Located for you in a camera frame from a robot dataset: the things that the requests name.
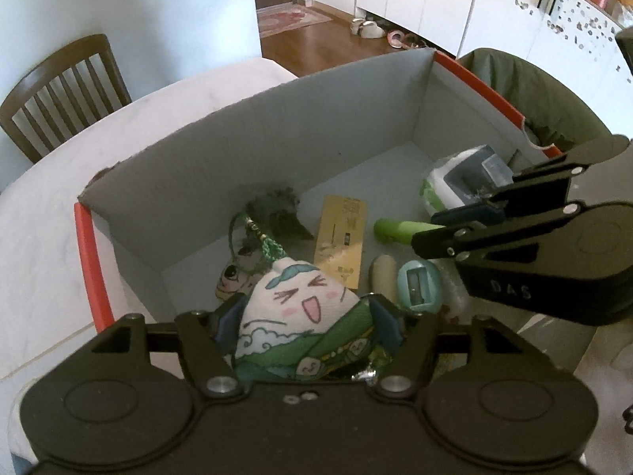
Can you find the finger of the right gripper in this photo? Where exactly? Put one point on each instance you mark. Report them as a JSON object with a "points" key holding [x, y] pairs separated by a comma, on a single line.
{"points": [[537, 189], [483, 226]]}

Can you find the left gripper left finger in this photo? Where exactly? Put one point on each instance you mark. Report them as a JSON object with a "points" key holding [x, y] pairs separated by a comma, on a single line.
{"points": [[206, 338]]}

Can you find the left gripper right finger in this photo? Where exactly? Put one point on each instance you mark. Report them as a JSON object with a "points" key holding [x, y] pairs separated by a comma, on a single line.
{"points": [[409, 340]]}

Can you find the teal round sharpener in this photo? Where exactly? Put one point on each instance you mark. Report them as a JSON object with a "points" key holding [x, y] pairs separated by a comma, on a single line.
{"points": [[419, 287]]}

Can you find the green frog tube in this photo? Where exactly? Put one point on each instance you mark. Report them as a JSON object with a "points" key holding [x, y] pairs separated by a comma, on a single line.
{"points": [[392, 231]]}

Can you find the beige oval eraser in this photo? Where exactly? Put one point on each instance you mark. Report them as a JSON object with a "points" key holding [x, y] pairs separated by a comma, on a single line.
{"points": [[383, 277]]}

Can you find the green anime plush pouch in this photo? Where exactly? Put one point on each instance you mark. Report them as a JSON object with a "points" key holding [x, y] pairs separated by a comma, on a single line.
{"points": [[301, 324]]}

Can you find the yellow small box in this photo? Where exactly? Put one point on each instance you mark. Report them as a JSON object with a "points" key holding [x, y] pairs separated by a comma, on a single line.
{"points": [[339, 243]]}

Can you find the beige bunny face plush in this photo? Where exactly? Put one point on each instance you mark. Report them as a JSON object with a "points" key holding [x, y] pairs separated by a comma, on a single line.
{"points": [[239, 276]]}

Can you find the dark plastic bag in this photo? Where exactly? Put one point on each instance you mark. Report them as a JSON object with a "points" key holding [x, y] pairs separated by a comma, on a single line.
{"points": [[275, 213]]}

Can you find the dark green jacket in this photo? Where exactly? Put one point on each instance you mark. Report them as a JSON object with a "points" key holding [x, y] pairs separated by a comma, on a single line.
{"points": [[554, 115]]}

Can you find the red cardboard shoe box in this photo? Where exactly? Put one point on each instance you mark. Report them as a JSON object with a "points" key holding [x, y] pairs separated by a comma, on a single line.
{"points": [[154, 229]]}

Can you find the red patterned rug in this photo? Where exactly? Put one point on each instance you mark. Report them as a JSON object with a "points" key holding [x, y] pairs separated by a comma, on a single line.
{"points": [[288, 17]]}

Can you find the brown wooden chair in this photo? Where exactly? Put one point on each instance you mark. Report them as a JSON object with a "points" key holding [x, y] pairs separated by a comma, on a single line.
{"points": [[64, 94]]}

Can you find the white wall cabinets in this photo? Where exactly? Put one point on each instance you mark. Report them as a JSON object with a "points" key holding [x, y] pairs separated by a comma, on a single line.
{"points": [[572, 40]]}

